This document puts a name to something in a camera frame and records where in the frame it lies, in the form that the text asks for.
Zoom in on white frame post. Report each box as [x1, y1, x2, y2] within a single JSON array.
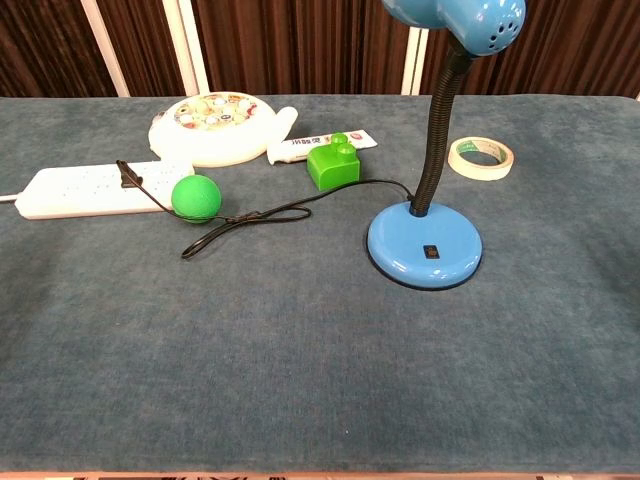
[[401, 27, 430, 96], [79, 0, 132, 98], [162, 0, 211, 97]]

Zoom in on dark brown pleated curtain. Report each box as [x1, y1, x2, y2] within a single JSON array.
[[0, 0, 640, 99]]

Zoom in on blue desk lamp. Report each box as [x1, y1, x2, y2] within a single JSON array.
[[366, 0, 528, 291]]

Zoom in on beige masking tape roll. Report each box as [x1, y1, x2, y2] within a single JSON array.
[[447, 136, 516, 182]]

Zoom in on blue table cloth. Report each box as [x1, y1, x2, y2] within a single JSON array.
[[0, 94, 640, 474]]

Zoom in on white fish-shaped fishing toy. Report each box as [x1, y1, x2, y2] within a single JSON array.
[[148, 91, 300, 169]]

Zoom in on black lamp power cord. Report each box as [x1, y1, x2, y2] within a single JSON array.
[[115, 159, 416, 261]]

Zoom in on white power strip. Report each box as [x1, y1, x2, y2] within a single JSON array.
[[13, 160, 196, 221]]

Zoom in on green toy building block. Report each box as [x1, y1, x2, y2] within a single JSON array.
[[306, 131, 362, 192]]

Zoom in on white toothpaste tube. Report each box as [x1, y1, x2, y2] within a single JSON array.
[[266, 128, 380, 166]]

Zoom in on green ball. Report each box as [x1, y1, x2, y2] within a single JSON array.
[[170, 174, 222, 225]]

